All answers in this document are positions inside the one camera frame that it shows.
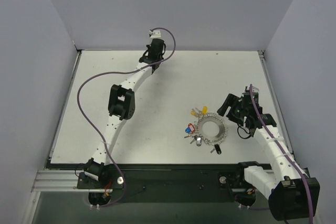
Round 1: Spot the silver round keyring disc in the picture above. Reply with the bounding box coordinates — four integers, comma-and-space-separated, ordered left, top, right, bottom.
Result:
195, 113, 227, 146

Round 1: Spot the yellow tagged key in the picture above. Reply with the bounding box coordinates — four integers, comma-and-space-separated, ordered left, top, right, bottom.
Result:
191, 106, 208, 118

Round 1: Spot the black tagged key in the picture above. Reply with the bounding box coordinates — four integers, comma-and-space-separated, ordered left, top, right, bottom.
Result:
211, 144, 222, 155

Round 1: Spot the red tagged key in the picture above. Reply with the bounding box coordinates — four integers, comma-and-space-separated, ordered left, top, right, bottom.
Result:
187, 123, 195, 133

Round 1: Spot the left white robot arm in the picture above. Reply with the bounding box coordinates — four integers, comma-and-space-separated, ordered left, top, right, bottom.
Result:
77, 38, 166, 188

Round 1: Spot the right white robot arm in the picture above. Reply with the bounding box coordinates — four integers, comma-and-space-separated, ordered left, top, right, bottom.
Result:
217, 86, 320, 223

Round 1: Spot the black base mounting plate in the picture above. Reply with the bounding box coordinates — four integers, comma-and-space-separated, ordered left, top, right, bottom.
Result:
76, 163, 310, 204

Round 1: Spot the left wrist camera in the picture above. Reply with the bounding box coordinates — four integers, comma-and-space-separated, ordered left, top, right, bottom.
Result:
149, 30, 161, 39

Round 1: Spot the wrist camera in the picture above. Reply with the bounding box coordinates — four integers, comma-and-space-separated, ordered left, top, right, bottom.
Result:
149, 30, 161, 39
245, 86, 259, 93

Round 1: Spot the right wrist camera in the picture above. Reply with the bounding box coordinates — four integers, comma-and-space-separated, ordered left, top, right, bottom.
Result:
245, 86, 259, 93

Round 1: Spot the aluminium front rail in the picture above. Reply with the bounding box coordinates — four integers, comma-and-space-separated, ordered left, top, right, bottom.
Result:
31, 170, 87, 193

